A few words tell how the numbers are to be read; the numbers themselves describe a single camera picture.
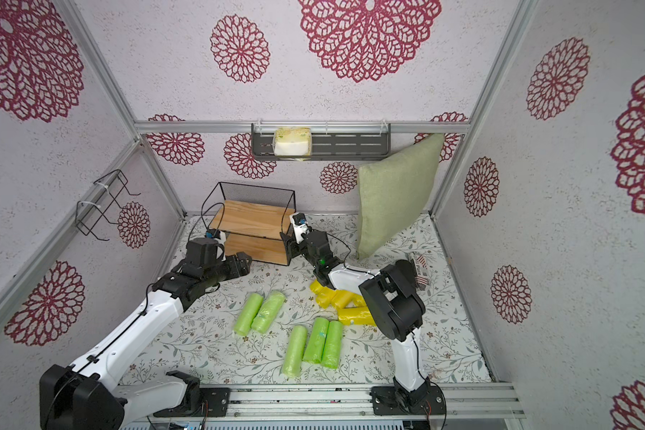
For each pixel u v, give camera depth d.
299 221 0.78
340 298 0.91
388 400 0.74
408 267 1.07
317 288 0.93
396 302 0.52
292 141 0.90
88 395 0.38
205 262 0.61
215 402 0.73
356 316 0.86
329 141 0.92
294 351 0.80
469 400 0.76
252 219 1.00
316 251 0.73
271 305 0.90
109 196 0.80
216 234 0.71
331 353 0.80
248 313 0.88
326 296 0.91
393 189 0.85
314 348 0.80
